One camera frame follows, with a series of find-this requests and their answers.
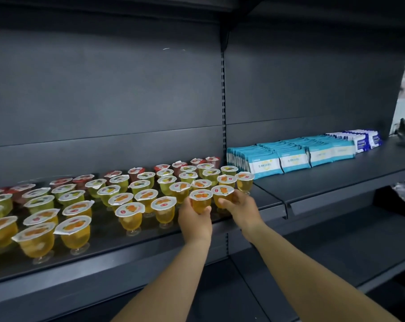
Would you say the person's left forearm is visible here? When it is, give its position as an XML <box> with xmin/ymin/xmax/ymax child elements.
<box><xmin>112</xmin><ymin>236</ymin><xmax>213</xmax><ymax>322</ymax></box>

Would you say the person's right hand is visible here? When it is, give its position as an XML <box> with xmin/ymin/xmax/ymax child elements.
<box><xmin>218</xmin><ymin>189</ymin><xmax>265</xmax><ymax>236</ymax></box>

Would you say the group of red jelly cups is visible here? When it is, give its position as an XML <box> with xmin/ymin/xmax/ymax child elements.
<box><xmin>0</xmin><ymin>156</ymin><xmax>221</xmax><ymax>205</ymax></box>

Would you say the row of teal packets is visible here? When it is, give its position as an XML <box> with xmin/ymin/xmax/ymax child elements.
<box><xmin>227</xmin><ymin>135</ymin><xmax>356</xmax><ymax>180</ymax></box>

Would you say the row of blue white packets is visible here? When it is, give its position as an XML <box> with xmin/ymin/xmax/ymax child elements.
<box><xmin>326</xmin><ymin>129</ymin><xmax>383</xmax><ymax>154</ymax></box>

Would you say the group of green jelly cups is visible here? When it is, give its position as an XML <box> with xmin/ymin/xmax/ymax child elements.
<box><xmin>0</xmin><ymin>163</ymin><xmax>239</xmax><ymax>219</ymax></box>

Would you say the person's left hand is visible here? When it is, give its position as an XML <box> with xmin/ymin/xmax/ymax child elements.
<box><xmin>178</xmin><ymin>197</ymin><xmax>213</xmax><ymax>246</ymax></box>

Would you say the person's right forearm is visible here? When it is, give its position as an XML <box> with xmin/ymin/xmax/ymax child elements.
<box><xmin>241</xmin><ymin>220</ymin><xmax>401</xmax><ymax>322</ymax></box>

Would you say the orange fruit jelly cup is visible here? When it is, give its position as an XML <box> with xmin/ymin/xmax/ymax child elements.
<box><xmin>211</xmin><ymin>185</ymin><xmax>236</xmax><ymax>209</ymax></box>
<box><xmin>189</xmin><ymin>189</ymin><xmax>214</xmax><ymax>215</ymax></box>

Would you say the group of orange jelly cups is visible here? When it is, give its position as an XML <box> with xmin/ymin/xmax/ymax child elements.
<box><xmin>0</xmin><ymin>171</ymin><xmax>255</xmax><ymax>266</ymax></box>

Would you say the slotted shelf upright post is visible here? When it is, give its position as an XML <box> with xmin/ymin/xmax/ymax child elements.
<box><xmin>220</xmin><ymin>47</ymin><xmax>229</xmax><ymax>165</ymax></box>

